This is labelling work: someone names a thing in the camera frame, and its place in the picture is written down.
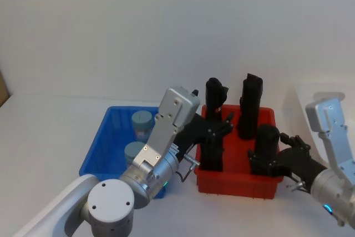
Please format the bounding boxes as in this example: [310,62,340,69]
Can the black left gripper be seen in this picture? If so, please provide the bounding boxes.
[171,111,235,160]

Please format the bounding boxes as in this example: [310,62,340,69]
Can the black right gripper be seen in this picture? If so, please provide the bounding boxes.
[247,133,328,187]

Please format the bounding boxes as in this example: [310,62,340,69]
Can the short black cylinder tool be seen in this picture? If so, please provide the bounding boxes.
[250,124,281,177]

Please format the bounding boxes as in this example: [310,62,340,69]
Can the tall black tool with knob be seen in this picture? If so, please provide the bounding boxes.
[200,77,230,172]

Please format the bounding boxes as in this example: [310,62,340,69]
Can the tall black tool flat top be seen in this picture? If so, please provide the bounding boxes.
[236,73,263,140]

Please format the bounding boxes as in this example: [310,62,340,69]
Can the red plastic bin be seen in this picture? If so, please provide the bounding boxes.
[194,104,285,199]

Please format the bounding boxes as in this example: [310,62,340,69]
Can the jar with pale blue lid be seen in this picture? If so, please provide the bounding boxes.
[124,141,147,169]
[131,111,155,142]

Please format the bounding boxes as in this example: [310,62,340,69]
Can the blue plastic bin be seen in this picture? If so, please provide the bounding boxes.
[79,105,169,200]

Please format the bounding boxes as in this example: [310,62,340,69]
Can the brown cardboard piece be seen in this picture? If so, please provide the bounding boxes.
[0,69,12,108]

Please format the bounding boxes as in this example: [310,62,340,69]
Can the left gripper thin dark cable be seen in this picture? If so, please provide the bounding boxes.
[176,154,201,183]

